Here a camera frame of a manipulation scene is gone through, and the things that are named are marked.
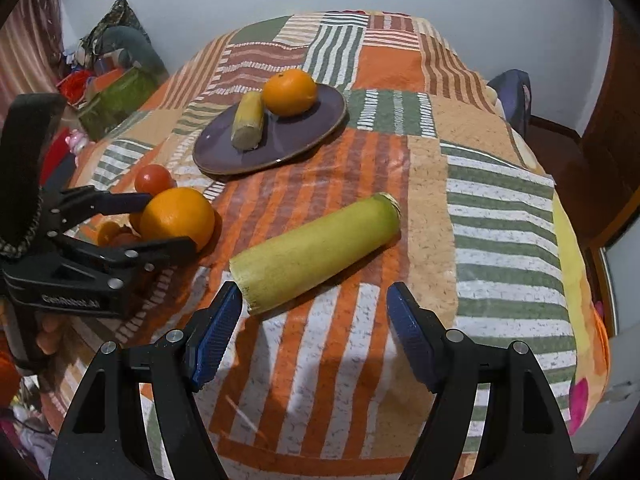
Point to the wooden door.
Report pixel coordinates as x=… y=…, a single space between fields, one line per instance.
x=615 y=150

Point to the striped patchwork blanket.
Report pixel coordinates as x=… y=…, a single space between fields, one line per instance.
x=350 y=360

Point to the green box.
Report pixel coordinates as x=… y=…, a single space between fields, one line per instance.
x=115 y=100

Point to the red plastic item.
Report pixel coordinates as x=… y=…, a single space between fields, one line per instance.
x=75 y=85

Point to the camouflage cushion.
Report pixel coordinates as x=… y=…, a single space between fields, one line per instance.
x=117 y=17

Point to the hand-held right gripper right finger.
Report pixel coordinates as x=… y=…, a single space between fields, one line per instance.
x=407 y=330

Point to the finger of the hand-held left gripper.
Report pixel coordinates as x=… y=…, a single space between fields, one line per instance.
x=122 y=202
x=160 y=250

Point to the orange with green stem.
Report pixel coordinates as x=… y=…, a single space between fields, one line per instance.
x=290 y=92

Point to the grey clothes pile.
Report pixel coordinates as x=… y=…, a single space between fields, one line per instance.
x=132 y=47

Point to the purple plate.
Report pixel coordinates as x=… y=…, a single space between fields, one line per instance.
x=300 y=132

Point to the pink toy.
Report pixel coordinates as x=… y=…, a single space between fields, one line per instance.
x=77 y=141

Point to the yellow banana piece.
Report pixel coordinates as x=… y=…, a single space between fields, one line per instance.
x=247 y=120

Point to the long green gourd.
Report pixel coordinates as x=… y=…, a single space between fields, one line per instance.
x=315 y=250

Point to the person's left hand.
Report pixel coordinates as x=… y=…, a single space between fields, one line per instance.
x=47 y=340

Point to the striped pink curtain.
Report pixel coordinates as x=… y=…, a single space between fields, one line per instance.
x=30 y=50

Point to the small orange fruit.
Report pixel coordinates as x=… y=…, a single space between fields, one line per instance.
x=107 y=232

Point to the red tomato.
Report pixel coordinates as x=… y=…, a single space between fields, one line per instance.
x=152 y=177

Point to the blue chair back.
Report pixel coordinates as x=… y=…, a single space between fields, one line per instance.
x=512 y=95

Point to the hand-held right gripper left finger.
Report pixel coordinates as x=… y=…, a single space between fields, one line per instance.
x=215 y=335

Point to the large orange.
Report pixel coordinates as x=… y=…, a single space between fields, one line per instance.
x=175 y=217

